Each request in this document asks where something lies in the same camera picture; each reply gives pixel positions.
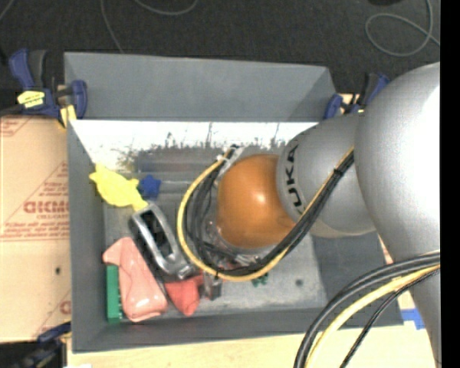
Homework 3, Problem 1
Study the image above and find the yellow soft toy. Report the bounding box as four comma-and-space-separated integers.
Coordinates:
88, 163, 150, 211

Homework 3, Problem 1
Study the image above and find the silver and black metal tool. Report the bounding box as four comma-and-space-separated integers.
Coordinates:
127, 201, 196, 280

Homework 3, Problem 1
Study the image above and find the blue star-shaped toy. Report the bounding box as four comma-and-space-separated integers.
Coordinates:
137, 174, 163, 201

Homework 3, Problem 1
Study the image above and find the grey metal bin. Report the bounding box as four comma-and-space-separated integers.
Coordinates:
63, 51, 404, 353

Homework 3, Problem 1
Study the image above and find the red-pink soft lump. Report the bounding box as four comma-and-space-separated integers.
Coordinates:
163, 274, 205, 317

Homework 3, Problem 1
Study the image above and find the dark green flat block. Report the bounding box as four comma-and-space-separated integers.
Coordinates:
105, 264, 124, 324

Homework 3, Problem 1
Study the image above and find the pink soft toy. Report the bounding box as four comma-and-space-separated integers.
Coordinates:
102, 236, 169, 324

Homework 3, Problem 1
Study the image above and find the brown cardboard board red print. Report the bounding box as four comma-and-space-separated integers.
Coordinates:
0, 114, 73, 345

